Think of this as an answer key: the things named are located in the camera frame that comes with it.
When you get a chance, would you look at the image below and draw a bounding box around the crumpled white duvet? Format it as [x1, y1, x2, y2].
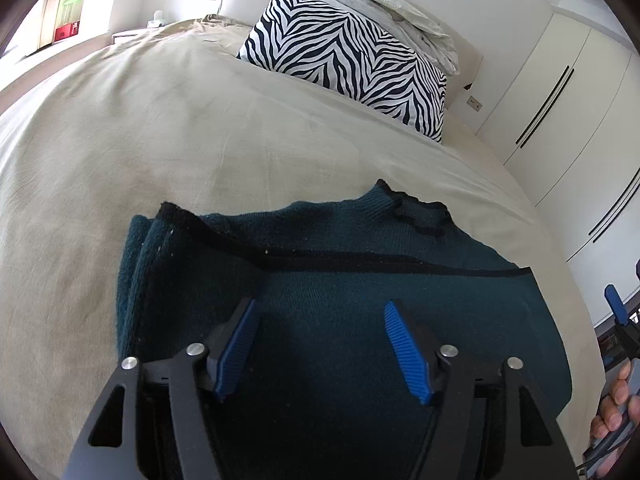
[332, 0, 460, 76]

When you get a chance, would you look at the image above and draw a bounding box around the white wardrobe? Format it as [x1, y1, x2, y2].
[478, 14, 639, 325]

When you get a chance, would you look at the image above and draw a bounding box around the zebra print pillow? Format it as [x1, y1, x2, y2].
[238, 0, 447, 142]

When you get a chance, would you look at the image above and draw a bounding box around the red box on shelf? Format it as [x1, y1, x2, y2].
[54, 21, 79, 42]

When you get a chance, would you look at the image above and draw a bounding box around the dark teal knit sweater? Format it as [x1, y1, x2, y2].
[116, 182, 572, 479]

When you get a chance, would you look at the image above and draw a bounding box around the wall power socket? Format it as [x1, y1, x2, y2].
[466, 96, 483, 112]

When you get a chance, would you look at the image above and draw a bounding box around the beige bed sheet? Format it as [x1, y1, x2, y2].
[1, 21, 604, 479]

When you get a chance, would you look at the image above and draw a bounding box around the person's right hand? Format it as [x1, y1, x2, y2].
[588, 361, 640, 478]

